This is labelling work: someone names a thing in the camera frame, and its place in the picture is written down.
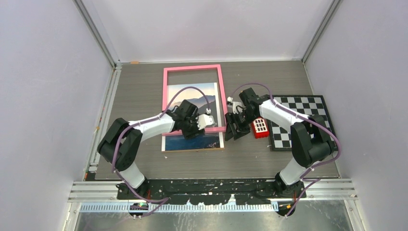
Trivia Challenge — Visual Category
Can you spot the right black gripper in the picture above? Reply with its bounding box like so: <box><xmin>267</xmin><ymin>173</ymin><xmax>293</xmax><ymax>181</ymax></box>
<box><xmin>225</xmin><ymin>109</ymin><xmax>259</xmax><ymax>141</ymax></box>

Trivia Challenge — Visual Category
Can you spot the landscape photo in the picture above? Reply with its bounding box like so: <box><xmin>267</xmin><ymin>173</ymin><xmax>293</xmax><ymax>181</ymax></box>
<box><xmin>161</xmin><ymin>82</ymin><xmax>225</xmax><ymax>152</ymax></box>

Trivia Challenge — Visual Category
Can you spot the pink picture frame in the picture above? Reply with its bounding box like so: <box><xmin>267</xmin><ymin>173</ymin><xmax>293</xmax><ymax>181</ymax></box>
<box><xmin>162</xmin><ymin>64</ymin><xmax>227</xmax><ymax>133</ymax></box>

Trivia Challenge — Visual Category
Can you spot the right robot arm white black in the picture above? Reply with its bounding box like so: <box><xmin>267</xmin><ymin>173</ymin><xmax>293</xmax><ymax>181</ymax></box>
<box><xmin>225</xmin><ymin>88</ymin><xmax>339</xmax><ymax>198</ymax></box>

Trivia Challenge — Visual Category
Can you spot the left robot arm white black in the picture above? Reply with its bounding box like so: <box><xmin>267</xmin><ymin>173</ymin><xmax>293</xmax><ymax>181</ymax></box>
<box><xmin>97</xmin><ymin>100</ymin><xmax>214</xmax><ymax>199</ymax></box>

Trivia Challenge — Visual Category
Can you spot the red white toy block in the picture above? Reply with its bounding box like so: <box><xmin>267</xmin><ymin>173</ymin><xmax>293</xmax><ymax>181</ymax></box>
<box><xmin>251</xmin><ymin>117</ymin><xmax>269</xmax><ymax>139</ymax></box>

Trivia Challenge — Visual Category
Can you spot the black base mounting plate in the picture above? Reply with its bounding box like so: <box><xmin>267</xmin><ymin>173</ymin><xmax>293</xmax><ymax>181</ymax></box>
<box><xmin>135</xmin><ymin>179</ymin><xmax>305</xmax><ymax>205</ymax></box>

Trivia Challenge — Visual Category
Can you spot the black white checkerboard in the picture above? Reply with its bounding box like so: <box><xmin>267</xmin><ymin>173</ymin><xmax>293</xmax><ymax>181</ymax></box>
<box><xmin>267</xmin><ymin>95</ymin><xmax>335</xmax><ymax>151</ymax></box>

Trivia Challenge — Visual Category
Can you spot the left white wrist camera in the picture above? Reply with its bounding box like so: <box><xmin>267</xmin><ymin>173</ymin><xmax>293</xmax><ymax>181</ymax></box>
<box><xmin>197</xmin><ymin>109</ymin><xmax>215</xmax><ymax>130</ymax></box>

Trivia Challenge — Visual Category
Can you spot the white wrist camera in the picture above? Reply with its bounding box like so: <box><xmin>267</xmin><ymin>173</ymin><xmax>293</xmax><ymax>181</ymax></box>
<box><xmin>227</xmin><ymin>97</ymin><xmax>245</xmax><ymax>114</ymax></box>
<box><xmin>197</xmin><ymin>109</ymin><xmax>215</xmax><ymax>130</ymax></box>

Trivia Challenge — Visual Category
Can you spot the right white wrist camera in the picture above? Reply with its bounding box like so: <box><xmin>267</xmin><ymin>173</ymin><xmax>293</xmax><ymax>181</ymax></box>
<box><xmin>227</xmin><ymin>97</ymin><xmax>245</xmax><ymax>114</ymax></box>

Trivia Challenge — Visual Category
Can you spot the aluminium rail frame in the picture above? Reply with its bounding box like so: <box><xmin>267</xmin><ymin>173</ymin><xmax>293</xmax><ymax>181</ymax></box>
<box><xmin>68</xmin><ymin>179</ymin><xmax>358</xmax><ymax>213</ymax></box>

